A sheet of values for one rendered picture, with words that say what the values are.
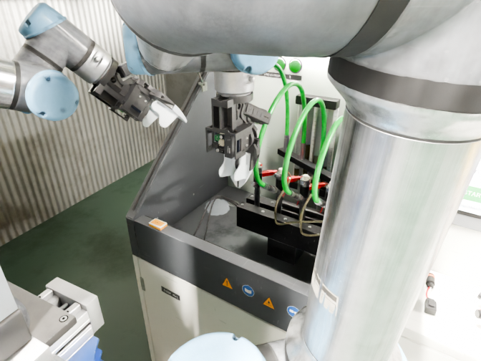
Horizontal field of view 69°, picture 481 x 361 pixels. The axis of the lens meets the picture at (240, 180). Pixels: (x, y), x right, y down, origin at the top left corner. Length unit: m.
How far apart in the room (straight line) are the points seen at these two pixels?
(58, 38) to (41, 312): 0.53
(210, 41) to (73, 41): 0.61
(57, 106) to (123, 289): 1.84
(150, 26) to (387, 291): 0.23
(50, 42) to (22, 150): 2.24
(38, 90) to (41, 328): 0.44
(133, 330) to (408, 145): 2.00
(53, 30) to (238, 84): 0.35
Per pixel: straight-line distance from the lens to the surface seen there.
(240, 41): 0.16
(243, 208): 1.15
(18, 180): 3.00
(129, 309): 2.24
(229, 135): 0.66
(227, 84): 0.65
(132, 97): 0.81
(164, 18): 0.18
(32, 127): 2.98
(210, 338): 0.42
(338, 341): 0.33
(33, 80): 0.62
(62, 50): 0.77
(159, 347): 1.58
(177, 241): 1.08
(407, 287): 0.29
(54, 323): 0.81
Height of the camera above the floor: 1.59
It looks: 28 degrees down
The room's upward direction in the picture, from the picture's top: straight up
